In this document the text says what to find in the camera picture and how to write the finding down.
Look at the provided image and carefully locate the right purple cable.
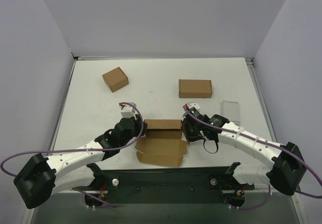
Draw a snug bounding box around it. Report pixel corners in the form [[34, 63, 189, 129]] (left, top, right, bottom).
[[183, 105, 322, 211]]

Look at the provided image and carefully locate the small white flat box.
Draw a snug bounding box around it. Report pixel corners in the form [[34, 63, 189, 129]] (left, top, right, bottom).
[[221, 101, 240, 125]]

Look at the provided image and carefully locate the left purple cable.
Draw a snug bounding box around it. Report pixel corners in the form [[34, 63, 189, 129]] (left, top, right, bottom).
[[1, 102, 148, 208]]

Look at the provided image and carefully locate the purple cable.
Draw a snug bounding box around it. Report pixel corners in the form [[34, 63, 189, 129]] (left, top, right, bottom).
[[1, 102, 148, 208], [183, 105, 322, 211]]

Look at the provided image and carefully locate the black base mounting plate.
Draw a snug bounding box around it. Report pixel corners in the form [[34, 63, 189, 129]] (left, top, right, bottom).
[[81, 164, 255, 205]]

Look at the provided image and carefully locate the rectangular closed cardboard box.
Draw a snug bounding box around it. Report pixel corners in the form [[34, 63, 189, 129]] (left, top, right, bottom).
[[179, 79, 212, 99]]

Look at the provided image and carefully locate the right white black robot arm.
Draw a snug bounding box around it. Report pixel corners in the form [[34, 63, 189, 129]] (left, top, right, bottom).
[[183, 105, 306, 196]]

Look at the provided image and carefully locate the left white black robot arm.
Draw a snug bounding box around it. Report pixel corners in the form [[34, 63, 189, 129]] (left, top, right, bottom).
[[14, 115, 147, 209]]

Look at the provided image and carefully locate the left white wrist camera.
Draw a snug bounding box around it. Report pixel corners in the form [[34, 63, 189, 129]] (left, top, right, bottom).
[[119, 102, 137, 120]]

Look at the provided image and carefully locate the small square cardboard box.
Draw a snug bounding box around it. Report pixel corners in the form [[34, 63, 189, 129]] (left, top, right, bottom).
[[102, 67, 129, 92]]

